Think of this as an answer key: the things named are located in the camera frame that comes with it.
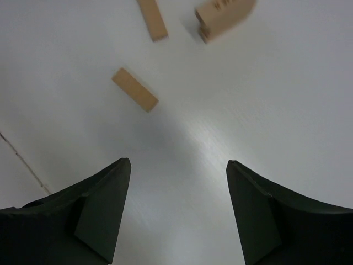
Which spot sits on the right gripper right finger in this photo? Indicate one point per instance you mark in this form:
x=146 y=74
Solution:
x=279 y=226

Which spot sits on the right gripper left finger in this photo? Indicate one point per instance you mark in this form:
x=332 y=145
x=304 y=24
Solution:
x=77 y=225

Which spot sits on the wood block six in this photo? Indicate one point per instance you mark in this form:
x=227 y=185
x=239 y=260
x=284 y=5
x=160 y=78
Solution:
x=134 y=89

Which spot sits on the wood block three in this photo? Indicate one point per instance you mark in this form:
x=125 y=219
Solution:
x=153 y=19

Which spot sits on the wood block four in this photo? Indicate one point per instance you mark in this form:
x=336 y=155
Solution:
x=216 y=17

